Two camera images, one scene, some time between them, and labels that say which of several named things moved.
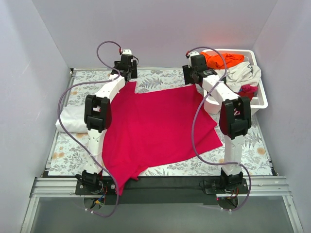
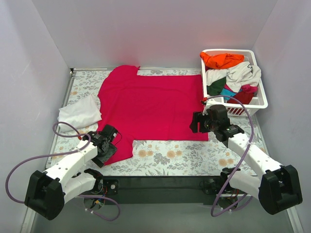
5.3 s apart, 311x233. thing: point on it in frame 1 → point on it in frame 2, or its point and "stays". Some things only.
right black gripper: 187,75 → 198,123
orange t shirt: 215,60 stays
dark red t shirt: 246,94 stays
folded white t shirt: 73,119 stays
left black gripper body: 132,73 → 107,155
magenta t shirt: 148,129 stays
